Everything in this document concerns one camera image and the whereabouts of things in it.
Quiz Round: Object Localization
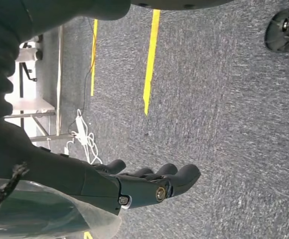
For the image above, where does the white power strip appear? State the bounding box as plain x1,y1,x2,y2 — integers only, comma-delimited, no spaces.
75,109,89,146

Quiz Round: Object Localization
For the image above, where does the glossy curved panel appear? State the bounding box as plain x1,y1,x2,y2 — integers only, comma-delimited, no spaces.
0,178,123,239

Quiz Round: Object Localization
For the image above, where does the dark round floor object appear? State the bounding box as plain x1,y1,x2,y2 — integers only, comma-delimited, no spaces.
264,0,289,53

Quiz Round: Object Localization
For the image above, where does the thin black floor cable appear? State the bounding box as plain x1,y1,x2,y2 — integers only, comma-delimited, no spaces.
67,16,98,134

